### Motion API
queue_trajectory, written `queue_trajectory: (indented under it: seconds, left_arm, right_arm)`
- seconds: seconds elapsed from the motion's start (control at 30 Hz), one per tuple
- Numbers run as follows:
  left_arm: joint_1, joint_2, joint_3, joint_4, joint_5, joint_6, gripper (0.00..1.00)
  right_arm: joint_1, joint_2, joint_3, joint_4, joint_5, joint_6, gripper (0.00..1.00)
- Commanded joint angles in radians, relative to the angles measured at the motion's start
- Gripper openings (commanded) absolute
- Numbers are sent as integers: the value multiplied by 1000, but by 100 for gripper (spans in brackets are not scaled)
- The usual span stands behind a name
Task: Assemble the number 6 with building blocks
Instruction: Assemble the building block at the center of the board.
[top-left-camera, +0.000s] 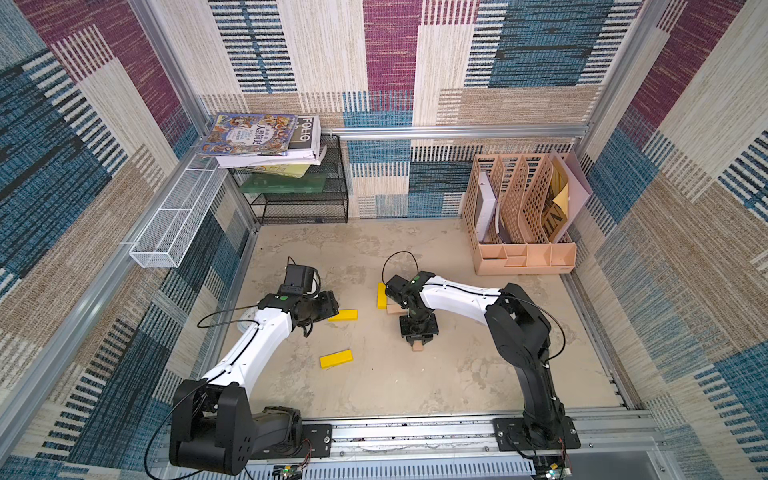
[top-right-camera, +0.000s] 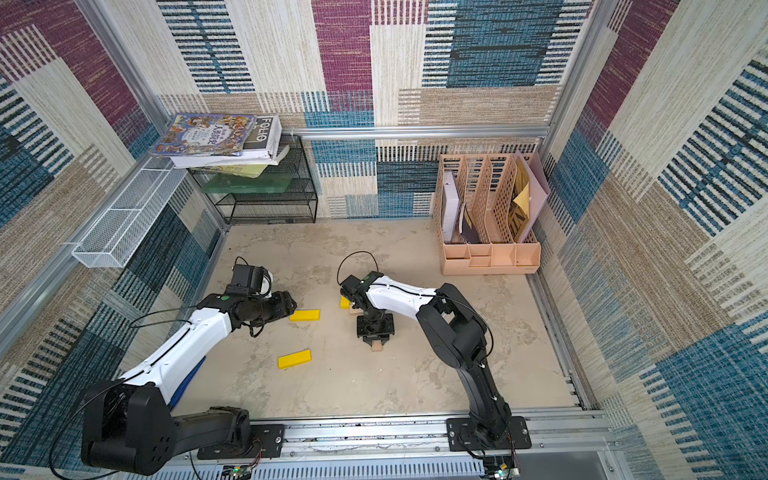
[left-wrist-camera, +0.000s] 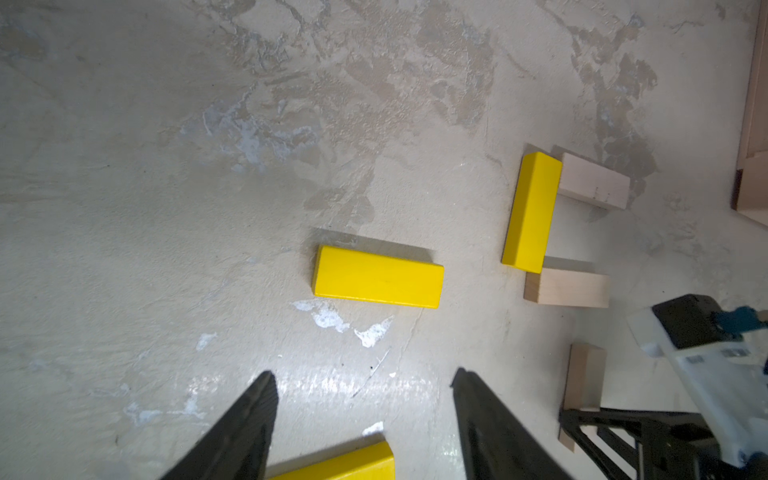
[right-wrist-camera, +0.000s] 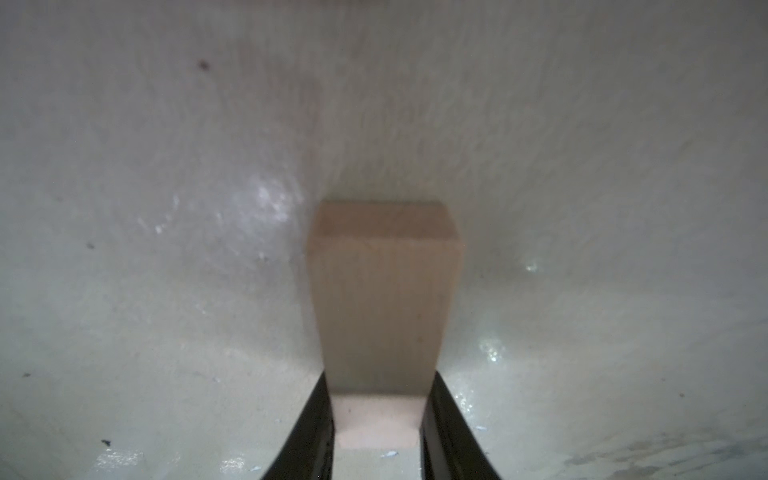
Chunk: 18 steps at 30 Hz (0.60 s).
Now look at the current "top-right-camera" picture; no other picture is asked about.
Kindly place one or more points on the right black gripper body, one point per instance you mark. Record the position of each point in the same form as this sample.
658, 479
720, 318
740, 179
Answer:
375, 327

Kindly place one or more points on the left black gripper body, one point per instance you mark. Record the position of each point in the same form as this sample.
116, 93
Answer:
276, 306

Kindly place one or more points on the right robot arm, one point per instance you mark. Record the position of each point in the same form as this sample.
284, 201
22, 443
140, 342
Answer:
457, 335

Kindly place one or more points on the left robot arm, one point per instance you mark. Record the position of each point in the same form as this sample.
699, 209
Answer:
128, 424

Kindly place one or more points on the green folder on shelf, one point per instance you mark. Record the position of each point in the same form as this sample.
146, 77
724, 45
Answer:
263, 184

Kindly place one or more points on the blue marker pen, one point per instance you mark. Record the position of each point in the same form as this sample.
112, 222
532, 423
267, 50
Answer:
179, 392

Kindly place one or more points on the white book in organizer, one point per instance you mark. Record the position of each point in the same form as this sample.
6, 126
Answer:
451, 204

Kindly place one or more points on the black folio book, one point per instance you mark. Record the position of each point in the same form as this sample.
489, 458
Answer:
262, 147

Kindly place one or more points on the pink desk file organizer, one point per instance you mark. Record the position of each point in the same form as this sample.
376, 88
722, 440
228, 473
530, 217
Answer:
482, 243

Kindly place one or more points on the colourful picture book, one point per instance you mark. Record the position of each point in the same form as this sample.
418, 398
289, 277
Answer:
205, 134

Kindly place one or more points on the yellow black paper in organizer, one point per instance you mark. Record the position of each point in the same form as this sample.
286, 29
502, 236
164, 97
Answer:
519, 213

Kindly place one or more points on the black wire shelf rack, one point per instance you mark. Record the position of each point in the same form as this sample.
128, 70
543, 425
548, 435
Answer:
285, 193

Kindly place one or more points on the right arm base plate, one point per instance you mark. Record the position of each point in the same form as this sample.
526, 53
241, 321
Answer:
465, 434

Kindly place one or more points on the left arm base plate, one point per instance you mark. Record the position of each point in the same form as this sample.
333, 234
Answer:
263, 439

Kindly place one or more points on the white wire mesh basket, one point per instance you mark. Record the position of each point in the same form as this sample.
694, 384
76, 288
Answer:
117, 234

